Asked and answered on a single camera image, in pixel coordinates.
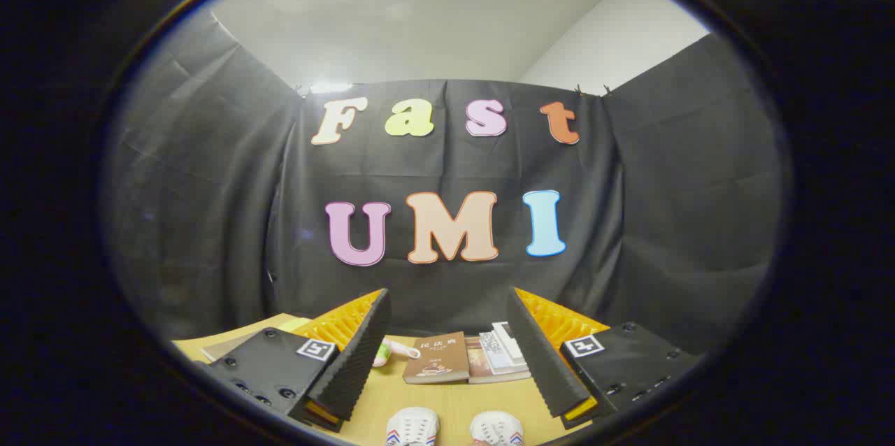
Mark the white shoe striped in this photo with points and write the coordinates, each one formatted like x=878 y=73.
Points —
x=496 y=428
x=412 y=426

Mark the white patterned cover book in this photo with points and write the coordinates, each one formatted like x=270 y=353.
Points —
x=498 y=351

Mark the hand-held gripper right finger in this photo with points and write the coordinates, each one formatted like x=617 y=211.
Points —
x=542 y=362

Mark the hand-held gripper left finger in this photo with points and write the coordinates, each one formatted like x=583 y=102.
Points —
x=353 y=369

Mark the brown cover book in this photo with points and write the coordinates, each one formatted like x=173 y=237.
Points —
x=439 y=356

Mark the black backdrop cloth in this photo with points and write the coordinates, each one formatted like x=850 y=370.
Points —
x=447 y=173

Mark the tan cover book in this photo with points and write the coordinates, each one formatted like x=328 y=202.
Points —
x=475 y=362

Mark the green and pink plush toy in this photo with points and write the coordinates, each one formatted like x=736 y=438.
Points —
x=395 y=348

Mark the white book dark cover picture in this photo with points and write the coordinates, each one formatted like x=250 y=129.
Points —
x=505 y=335

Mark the brown cardboard storage box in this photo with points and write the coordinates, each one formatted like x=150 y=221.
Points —
x=225 y=348

